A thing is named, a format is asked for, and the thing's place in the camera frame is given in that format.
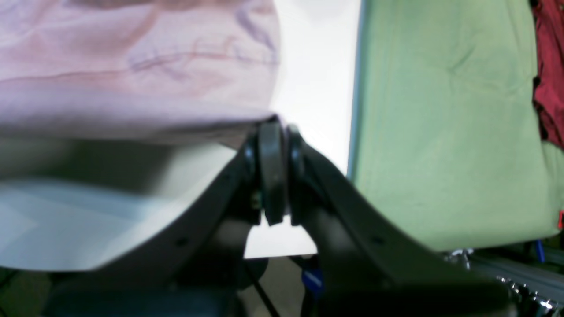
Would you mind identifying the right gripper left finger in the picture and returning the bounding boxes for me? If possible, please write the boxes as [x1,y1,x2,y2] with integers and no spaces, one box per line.
[42,124,286,317]

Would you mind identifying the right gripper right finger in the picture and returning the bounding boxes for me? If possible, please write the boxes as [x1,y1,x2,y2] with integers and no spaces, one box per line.
[287,125,514,317]

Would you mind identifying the mauve t-shirt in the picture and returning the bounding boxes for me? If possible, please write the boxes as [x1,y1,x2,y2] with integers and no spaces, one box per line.
[0,0,281,148]

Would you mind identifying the green cloth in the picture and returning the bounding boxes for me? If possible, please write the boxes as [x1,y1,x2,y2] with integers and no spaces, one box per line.
[354,0,563,251]

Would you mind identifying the dark red cloth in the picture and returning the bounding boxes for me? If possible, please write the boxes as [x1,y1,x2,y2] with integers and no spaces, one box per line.
[531,0,564,148]

